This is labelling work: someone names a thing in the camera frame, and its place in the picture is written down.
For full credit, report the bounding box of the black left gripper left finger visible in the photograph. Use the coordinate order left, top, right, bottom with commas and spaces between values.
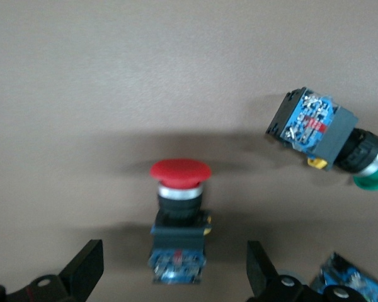
0, 238, 105, 302

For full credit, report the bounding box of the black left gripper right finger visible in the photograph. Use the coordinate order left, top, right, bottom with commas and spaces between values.
246, 240, 366, 302

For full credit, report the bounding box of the red mushroom push button switch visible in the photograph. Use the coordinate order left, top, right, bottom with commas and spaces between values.
147, 158, 213, 286

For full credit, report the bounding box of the brown table cloth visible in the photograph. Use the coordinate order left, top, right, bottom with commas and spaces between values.
0, 0, 378, 302

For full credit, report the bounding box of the green push button switch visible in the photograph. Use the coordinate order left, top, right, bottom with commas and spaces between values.
309, 251, 378, 302
265, 87, 378, 193

